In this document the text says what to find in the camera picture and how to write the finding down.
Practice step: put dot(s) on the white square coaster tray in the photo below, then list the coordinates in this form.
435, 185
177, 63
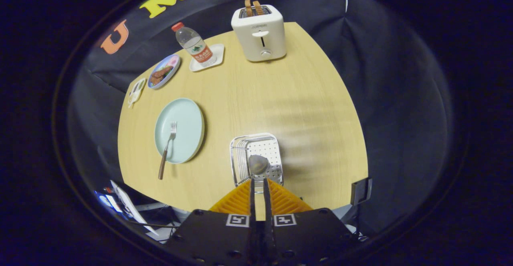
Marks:
216, 53

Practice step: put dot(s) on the pale green plate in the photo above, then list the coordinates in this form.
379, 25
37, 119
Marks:
186, 129

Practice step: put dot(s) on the black backdrop cloth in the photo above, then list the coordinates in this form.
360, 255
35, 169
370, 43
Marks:
380, 97

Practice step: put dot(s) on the clear water bottle red cap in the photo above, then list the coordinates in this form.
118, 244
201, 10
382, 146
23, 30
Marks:
194, 45

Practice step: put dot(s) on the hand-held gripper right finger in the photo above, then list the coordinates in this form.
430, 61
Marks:
267, 202

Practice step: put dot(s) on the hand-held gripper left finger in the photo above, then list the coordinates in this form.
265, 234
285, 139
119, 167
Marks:
253, 202

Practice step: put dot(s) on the metal perforated basket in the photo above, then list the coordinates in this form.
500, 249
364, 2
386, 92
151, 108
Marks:
269, 146

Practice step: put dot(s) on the white toaster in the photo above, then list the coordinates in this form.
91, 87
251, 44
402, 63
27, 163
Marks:
260, 37

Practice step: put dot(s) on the black table clamp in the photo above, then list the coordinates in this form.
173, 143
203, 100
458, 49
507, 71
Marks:
360, 191

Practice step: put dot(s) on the brown toast slice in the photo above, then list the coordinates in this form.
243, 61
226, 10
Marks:
248, 7
258, 7

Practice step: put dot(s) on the small white rectangular dish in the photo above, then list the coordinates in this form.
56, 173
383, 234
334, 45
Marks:
136, 91

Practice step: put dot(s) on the blue pink plate with food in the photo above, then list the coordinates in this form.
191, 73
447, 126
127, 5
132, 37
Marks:
162, 73

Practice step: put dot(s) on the metal spoon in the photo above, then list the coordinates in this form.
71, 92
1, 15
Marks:
258, 164

